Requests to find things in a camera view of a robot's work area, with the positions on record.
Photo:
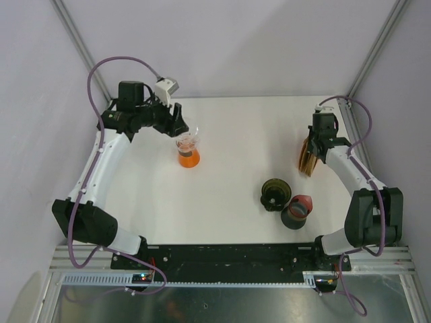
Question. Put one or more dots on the clear glass dripper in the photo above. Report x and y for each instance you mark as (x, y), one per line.
(188, 139)

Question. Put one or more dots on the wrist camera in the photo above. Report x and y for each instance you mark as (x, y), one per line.
(164, 89)
(323, 109)

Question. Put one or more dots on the dark green dripper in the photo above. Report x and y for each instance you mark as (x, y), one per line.
(275, 194)

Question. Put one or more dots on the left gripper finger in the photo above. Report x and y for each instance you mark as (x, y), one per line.
(177, 127)
(177, 113)

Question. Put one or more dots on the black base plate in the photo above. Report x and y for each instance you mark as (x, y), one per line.
(240, 263)

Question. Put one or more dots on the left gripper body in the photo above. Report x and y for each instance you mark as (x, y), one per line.
(159, 116)

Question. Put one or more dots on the aluminium rail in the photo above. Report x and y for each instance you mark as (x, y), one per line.
(393, 261)

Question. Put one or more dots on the right aluminium frame post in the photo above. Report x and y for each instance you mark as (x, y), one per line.
(394, 17)

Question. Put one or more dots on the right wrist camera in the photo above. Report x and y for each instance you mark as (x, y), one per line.
(323, 109)

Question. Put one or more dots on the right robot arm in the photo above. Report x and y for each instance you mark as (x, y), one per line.
(375, 214)

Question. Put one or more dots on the orange glass flask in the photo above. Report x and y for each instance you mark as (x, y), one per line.
(188, 154)

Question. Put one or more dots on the aluminium frame post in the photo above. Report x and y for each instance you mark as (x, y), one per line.
(394, 17)
(78, 42)

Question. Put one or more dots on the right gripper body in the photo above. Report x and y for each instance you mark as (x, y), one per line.
(312, 136)

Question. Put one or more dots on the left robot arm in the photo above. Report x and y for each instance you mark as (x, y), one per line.
(82, 216)

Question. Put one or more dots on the brown coffee filter stack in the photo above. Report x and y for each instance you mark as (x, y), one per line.
(307, 160)

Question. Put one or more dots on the left aluminium frame post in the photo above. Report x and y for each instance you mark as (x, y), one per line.
(78, 42)

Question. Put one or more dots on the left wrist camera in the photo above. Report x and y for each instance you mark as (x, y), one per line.
(164, 89)

